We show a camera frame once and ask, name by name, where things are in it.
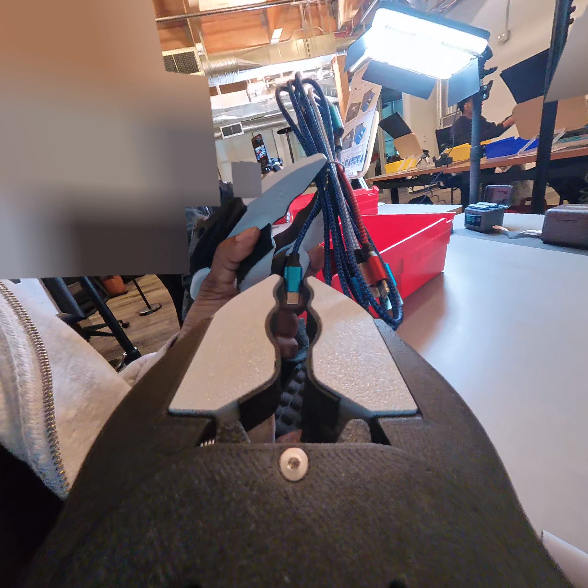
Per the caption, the red plastic bin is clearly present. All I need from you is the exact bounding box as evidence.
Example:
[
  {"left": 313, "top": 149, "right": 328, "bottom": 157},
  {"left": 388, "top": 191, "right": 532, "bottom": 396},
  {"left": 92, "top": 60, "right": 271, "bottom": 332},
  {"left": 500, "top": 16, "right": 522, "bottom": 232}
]
[
  {"left": 275, "top": 185, "right": 380, "bottom": 226},
  {"left": 317, "top": 212, "right": 456, "bottom": 306}
]

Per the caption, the person's left forearm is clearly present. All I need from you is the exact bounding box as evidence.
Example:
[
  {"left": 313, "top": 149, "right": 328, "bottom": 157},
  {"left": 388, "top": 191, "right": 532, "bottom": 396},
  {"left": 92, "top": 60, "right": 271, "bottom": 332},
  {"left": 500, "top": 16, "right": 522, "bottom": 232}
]
[{"left": 120, "top": 322, "right": 207, "bottom": 389}]

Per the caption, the black round-base stand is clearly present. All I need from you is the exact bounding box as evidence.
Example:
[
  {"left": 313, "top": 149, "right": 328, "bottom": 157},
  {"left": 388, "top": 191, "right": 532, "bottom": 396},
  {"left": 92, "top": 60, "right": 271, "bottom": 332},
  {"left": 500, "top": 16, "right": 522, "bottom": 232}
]
[{"left": 133, "top": 276, "right": 162, "bottom": 317}]

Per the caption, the black tan light flag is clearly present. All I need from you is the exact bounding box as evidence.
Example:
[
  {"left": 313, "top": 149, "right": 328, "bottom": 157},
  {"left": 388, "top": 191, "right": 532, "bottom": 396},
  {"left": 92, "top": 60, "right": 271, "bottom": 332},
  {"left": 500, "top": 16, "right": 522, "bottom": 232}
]
[
  {"left": 379, "top": 112, "right": 423, "bottom": 159},
  {"left": 501, "top": 48, "right": 588, "bottom": 138}
]

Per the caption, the instruction board with white stand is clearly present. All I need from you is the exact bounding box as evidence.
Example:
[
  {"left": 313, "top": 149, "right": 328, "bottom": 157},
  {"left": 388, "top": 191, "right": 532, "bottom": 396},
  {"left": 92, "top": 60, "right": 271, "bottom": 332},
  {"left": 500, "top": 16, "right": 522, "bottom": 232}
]
[{"left": 339, "top": 69, "right": 383, "bottom": 181}]

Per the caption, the dark battery charger case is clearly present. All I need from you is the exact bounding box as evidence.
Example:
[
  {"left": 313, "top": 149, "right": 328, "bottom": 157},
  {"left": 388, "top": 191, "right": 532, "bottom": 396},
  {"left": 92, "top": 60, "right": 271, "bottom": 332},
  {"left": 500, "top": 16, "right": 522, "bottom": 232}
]
[{"left": 464, "top": 201, "right": 507, "bottom": 233}]

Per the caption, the person's black shirt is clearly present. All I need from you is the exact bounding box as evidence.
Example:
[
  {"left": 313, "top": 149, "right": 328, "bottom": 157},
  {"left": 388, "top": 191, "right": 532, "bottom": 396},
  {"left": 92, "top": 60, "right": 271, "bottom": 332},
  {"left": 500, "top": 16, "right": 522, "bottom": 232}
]
[{"left": 0, "top": 443, "right": 65, "bottom": 588}]

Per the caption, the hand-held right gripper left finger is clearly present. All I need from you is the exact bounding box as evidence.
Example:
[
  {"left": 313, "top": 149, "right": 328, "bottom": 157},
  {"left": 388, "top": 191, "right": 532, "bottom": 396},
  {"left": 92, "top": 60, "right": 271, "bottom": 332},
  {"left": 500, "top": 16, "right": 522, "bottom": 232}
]
[{"left": 169, "top": 274, "right": 283, "bottom": 433}]

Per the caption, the person's grey zip hoodie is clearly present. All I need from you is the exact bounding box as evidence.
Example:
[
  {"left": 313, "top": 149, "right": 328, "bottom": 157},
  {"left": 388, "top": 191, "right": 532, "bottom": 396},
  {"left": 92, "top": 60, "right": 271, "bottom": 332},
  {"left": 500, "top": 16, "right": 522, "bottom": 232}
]
[{"left": 0, "top": 278, "right": 134, "bottom": 501}]

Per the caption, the black chair base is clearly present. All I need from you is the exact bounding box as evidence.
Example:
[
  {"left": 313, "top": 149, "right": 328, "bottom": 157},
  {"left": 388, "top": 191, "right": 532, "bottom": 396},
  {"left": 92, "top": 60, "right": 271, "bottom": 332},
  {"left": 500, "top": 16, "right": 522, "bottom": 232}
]
[{"left": 41, "top": 276, "right": 143, "bottom": 370}]

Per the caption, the black foam pad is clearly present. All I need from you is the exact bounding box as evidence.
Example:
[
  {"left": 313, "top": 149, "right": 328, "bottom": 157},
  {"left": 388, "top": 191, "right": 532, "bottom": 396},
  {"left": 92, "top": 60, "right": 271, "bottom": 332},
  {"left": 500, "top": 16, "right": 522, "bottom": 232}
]
[{"left": 278, "top": 319, "right": 311, "bottom": 416}]

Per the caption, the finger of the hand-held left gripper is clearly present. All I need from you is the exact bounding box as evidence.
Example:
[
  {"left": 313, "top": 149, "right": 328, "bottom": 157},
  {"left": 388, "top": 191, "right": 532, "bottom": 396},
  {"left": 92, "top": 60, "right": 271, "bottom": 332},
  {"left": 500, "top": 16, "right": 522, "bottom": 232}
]
[
  {"left": 229, "top": 153, "right": 329, "bottom": 239},
  {"left": 273, "top": 202, "right": 328, "bottom": 259}
]

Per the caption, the bundle of braided cables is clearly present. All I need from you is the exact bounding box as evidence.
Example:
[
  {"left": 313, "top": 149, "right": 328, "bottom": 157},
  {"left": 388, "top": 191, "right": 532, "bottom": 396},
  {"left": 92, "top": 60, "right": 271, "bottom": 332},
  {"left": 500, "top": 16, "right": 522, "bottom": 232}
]
[{"left": 275, "top": 71, "right": 405, "bottom": 330}]

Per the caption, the blue plastic bin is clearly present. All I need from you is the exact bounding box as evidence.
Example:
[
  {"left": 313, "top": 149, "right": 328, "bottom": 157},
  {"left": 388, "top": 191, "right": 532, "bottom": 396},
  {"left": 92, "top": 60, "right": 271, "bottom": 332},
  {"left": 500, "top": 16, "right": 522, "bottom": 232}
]
[{"left": 484, "top": 137, "right": 543, "bottom": 159}]

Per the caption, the led light panel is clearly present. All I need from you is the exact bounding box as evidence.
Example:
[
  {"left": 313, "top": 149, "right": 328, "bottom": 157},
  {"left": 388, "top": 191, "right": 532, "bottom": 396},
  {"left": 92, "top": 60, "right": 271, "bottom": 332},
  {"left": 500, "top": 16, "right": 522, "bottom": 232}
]
[{"left": 345, "top": 1, "right": 494, "bottom": 108}]

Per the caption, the teal plug blue cable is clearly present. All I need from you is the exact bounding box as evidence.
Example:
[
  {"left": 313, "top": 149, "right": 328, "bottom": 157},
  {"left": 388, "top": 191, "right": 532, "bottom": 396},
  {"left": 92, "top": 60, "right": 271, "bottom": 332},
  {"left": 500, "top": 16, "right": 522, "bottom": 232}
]
[{"left": 281, "top": 193, "right": 328, "bottom": 307}]

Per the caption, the white paper sheet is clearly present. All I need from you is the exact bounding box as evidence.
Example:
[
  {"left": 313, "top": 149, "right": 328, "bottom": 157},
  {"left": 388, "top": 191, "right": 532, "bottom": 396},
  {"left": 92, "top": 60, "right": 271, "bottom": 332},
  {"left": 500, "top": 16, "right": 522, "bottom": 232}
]
[{"left": 541, "top": 530, "right": 588, "bottom": 588}]

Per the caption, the grey hard case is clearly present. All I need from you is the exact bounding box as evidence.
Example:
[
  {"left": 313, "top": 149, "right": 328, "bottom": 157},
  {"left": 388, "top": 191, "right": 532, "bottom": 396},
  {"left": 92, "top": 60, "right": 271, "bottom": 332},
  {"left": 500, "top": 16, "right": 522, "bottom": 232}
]
[{"left": 541, "top": 204, "right": 588, "bottom": 252}]

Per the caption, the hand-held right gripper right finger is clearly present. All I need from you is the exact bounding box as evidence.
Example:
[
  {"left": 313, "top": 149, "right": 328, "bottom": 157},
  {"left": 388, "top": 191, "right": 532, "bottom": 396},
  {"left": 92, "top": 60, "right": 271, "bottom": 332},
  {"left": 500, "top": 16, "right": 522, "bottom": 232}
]
[{"left": 301, "top": 276, "right": 419, "bottom": 443}]

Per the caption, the black light stand pole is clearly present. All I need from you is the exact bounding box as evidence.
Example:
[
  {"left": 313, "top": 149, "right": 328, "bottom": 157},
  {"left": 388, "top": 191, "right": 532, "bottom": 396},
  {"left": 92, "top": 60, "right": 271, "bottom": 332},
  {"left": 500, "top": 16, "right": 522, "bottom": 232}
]
[{"left": 468, "top": 69, "right": 494, "bottom": 207}]

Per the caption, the person's left hand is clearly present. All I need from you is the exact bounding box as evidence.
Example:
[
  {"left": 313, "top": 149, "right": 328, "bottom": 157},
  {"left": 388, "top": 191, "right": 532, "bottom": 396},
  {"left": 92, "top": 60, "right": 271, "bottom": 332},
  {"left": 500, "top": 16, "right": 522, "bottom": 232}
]
[{"left": 183, "top": 226, "right": 261, "bottom": 331}]

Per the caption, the red plug braided cable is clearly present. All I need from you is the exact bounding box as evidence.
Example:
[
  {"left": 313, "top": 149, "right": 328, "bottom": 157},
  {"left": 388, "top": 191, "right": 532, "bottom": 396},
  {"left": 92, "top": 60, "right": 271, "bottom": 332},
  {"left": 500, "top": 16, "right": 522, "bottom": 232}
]
[{"left": 340, "top": 175, "right": 391, "bottom": 288}]

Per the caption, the long wooden desk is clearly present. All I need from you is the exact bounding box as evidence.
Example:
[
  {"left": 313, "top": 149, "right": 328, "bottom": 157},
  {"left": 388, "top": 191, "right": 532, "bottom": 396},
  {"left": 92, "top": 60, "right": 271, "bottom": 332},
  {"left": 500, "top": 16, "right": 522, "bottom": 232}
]
[{"left": 367, "top": 145, "right": 588, "bottom": 184}]

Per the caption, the silver ventilation duct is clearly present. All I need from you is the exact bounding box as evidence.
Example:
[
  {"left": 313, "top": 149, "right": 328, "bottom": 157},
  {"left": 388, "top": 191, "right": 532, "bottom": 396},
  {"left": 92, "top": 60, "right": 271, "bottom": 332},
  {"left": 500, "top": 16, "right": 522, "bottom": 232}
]
[{"left": 202, "top": 55, "right": 341, "bottom": 88}]

